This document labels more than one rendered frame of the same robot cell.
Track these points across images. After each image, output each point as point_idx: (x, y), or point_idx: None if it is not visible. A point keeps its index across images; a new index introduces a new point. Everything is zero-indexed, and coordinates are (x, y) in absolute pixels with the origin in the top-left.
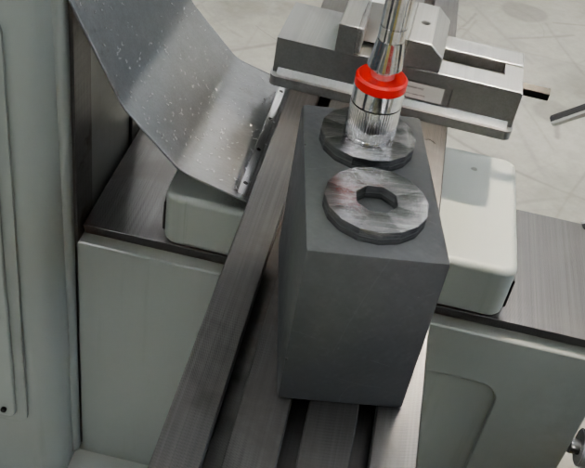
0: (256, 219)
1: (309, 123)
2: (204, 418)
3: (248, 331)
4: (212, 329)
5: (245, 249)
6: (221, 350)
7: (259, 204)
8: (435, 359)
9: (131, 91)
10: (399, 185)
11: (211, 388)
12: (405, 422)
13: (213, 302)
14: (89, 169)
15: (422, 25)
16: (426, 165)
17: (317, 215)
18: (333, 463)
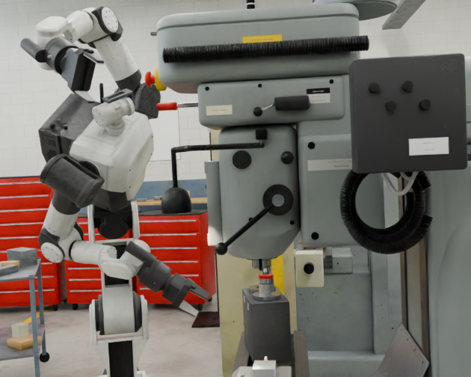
0: (303, 365)
1: (285, 298)
2: (296, 336)
3: (293, 356)
4: (303, 345)
5: (303, 359)
6: (298, 343)
7: (304, 369)
8: None
9: (380, 373)
10: (256, 289)
11: (297, 339)
12: (243, 341)
13: (306, 349)
14: None
15: (244, 373)
16: (248, 297)
17: (276, 289)
18: None
